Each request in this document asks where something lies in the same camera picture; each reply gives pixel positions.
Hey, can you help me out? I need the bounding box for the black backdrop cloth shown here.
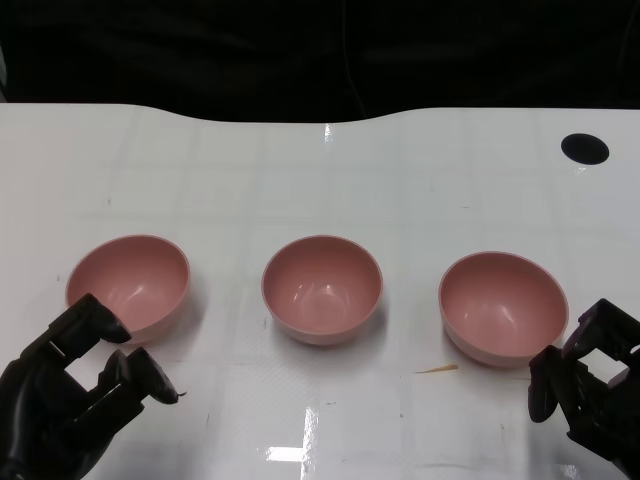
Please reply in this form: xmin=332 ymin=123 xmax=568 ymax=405
xmin=0 ymin=0 xmax=640 ymax=122

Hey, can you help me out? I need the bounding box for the pink plastic bowl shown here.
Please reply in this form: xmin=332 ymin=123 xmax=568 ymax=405
xmin=438 ymin=250 xmax=570 ymax=370
xmin=65 ymin=234 xmax=192 ymax=346
xmin=261 ymin=234 xmax=385 ymax=348

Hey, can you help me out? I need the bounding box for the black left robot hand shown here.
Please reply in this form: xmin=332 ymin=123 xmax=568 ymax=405
xmin=0 ymin=292 xmax=189 ymax=480

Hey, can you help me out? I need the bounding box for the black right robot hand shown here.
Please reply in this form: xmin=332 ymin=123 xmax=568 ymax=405
xmin=528 ymin=298 xmax=640 ymax=476

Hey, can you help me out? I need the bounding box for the black round table grommet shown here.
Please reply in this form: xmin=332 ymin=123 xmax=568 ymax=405
xmin=560 ymin=132 xmax=611 ymax=165

